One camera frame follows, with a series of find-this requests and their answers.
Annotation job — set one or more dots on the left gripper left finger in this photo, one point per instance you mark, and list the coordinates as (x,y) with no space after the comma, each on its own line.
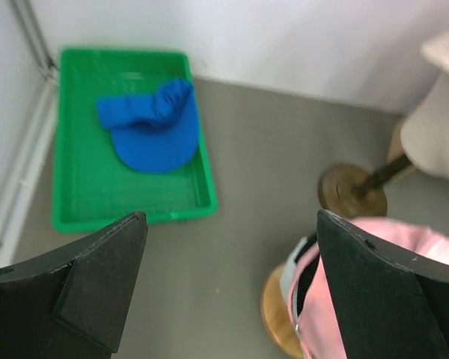
(72,302)

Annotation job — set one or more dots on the green plastic bin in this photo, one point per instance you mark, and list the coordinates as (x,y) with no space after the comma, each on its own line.
(92,187)

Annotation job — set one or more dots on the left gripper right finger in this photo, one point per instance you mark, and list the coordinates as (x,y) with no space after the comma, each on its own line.
(389,301)

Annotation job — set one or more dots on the black cap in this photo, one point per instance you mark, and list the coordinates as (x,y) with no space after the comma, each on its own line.
(307,275)

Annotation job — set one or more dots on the pink white baseball cap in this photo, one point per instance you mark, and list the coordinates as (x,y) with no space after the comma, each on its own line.
(316,326)

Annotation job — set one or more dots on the wooden mushroom hat stand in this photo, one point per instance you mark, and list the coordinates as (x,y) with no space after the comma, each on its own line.
(275,317)

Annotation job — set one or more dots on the cream mannequin head stand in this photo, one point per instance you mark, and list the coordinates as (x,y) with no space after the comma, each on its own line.
(351,191)

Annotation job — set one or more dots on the blue item in bin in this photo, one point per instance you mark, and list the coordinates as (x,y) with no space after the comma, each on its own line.
(153,132)

